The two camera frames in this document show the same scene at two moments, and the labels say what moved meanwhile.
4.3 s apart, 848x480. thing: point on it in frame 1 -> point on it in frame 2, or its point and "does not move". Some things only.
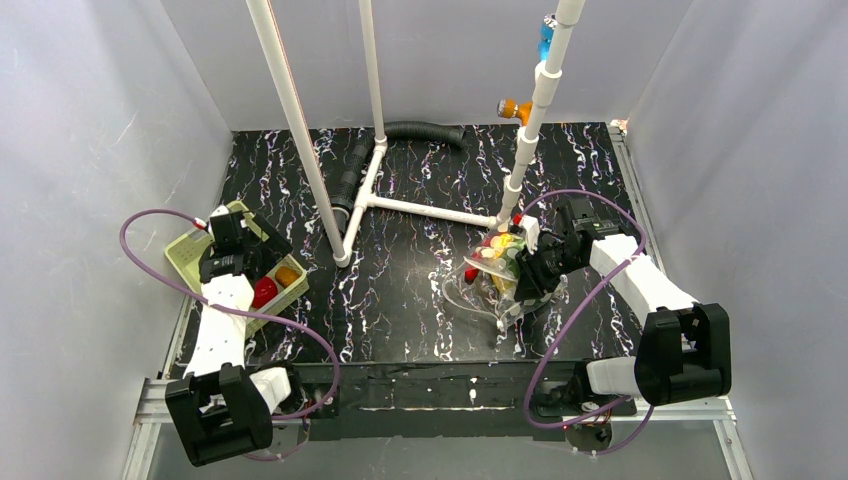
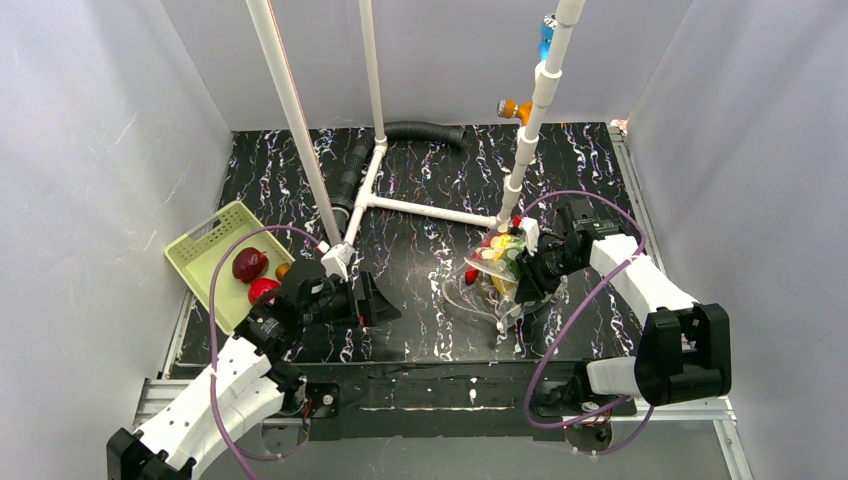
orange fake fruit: [286, 275] does not move
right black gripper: [530, 277] does not move
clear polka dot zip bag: [484, 281] does not move
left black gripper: [263, 240] -> [361, 302]
